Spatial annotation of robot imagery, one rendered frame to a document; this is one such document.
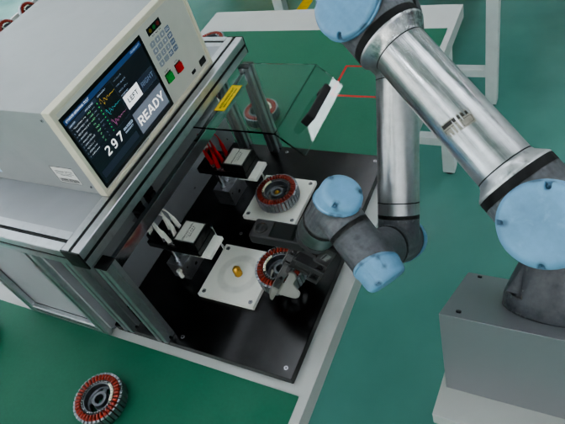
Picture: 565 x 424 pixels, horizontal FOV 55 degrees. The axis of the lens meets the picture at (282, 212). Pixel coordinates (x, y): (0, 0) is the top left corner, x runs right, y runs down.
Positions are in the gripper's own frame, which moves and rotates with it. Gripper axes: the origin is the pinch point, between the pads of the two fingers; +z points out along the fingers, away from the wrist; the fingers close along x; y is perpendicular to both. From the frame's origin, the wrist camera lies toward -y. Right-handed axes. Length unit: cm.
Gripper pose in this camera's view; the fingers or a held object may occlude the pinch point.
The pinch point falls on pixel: (281, 271)
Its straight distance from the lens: 117.6
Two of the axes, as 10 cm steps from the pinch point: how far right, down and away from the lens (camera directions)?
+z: -2.3, 4.9, 8.4
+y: 8.9, 4.5, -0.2
